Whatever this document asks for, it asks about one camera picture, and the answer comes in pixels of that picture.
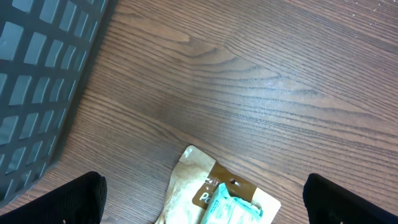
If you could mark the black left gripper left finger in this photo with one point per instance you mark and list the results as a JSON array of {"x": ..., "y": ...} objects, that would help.
[{"x": 80, "y": 201}]

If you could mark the beige brown snack bag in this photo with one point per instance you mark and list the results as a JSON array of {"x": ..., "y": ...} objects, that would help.
[{"x": 193, "y": 181}]

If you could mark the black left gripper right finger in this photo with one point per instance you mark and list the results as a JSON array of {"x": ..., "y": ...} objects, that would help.
[{"x": 329, "y": 203}]

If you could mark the teal wet wipes pack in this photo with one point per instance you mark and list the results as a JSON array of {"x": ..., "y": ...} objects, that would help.
[{"x": 225, "y": 209}]

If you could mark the dark grey plastic basket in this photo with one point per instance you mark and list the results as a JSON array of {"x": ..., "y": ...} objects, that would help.
[{"x": 48, "y": 49}]

